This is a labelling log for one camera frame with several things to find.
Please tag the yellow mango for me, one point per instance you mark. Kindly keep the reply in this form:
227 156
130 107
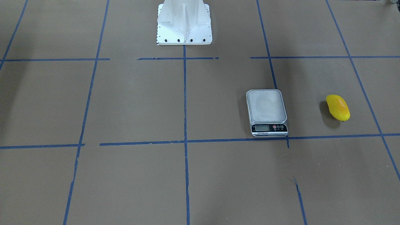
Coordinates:
337 107

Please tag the silver digital kitchen scale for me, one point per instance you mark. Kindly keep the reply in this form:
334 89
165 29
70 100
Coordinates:
267 113

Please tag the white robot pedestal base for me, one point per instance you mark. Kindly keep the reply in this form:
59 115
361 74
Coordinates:
184 22

